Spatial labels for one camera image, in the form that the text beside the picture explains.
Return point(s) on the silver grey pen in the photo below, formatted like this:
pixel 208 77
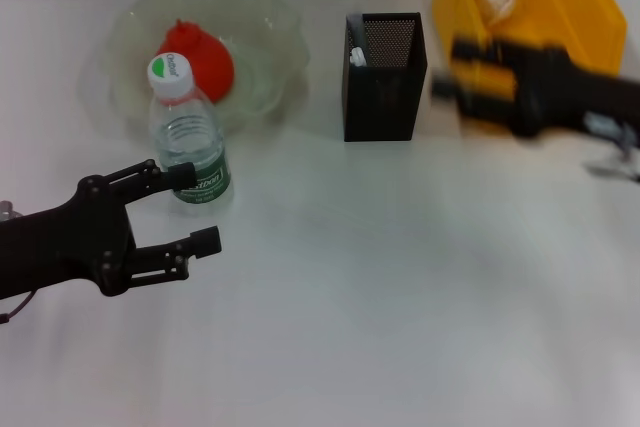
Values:
pixel 358 32

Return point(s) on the green glass fruit plate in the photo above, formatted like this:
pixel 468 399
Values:
pixel 265 47

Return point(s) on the black mesh pen holder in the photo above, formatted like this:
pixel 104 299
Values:
pixel 382 102

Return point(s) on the yellow plastic bin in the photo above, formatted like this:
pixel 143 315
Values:
pixel 560 7

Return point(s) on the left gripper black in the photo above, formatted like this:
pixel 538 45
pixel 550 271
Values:
pixel 65 247

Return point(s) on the clear plastic water bottle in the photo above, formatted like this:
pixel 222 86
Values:
pixel 187 137

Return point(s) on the red-orange toy orange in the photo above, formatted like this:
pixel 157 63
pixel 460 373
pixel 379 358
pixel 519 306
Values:
pixel 210 67

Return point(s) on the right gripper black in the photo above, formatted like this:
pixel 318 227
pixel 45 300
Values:
pixel 555 92

